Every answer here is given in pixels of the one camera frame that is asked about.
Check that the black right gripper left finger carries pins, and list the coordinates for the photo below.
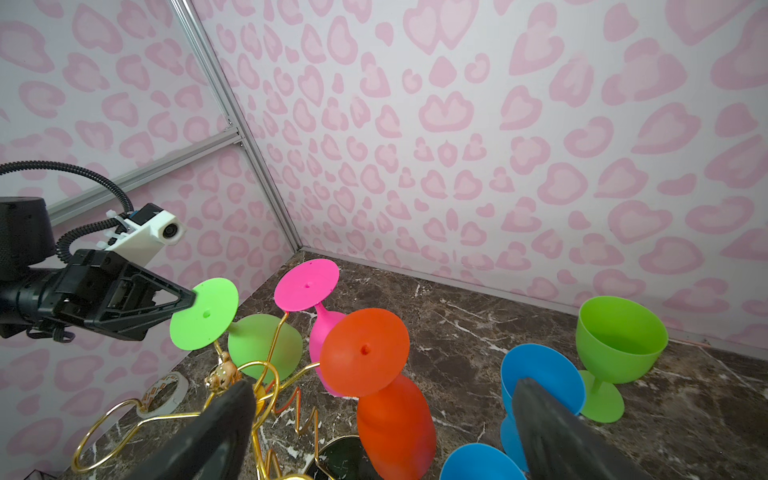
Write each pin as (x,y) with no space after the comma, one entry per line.
(213,446)

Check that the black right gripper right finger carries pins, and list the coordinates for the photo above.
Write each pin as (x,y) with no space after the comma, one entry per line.
(564,448)

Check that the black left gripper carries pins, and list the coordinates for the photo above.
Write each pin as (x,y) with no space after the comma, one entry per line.
(103,292)

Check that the blue wine glass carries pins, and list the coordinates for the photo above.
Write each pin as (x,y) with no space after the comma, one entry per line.
(480,461)
(532,376)

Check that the lime green wine glass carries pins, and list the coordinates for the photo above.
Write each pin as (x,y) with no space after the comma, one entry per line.
(256,337)
(618,341)

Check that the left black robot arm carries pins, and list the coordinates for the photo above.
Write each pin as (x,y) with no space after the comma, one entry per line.
(27,288)

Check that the magenta wine glass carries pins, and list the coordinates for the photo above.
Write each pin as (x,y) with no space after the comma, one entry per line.
(307,286)

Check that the red wine glass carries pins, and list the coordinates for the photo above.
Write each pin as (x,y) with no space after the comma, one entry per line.
(364,357)

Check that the clear tape roll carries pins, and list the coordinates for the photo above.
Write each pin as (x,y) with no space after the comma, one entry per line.
(164,396)

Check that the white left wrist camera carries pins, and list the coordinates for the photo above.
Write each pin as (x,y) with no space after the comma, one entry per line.
(147,232)

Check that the aluminium enclosure frame strut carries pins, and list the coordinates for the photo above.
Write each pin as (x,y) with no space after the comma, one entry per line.
(237,131)

